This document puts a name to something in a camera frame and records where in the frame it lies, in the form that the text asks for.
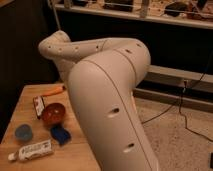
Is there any black cable on floor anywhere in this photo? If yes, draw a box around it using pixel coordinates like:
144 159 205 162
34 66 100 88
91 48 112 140
141 53 213 143

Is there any metal pole stand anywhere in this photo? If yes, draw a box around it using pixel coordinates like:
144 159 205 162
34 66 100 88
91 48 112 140
50 0 61 30

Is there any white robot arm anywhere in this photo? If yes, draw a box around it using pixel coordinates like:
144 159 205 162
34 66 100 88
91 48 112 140
38 31 160 171

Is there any light blue cup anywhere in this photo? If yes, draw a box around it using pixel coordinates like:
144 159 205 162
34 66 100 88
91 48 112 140
15 124 33 142

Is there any white toothpaste tube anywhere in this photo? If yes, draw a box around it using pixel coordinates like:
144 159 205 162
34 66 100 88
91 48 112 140
8 140 53 162

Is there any white window ledge rail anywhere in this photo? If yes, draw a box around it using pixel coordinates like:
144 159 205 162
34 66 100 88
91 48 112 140
49 0 213 30

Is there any dark blue plastic object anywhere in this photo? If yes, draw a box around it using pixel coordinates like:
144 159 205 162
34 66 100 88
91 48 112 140
50 125 71 146

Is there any orange carrot toy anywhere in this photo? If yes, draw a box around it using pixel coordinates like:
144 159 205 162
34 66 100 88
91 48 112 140
41 86 66 97

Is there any red bowl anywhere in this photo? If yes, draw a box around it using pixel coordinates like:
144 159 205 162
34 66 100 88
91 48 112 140
41 103 66 126

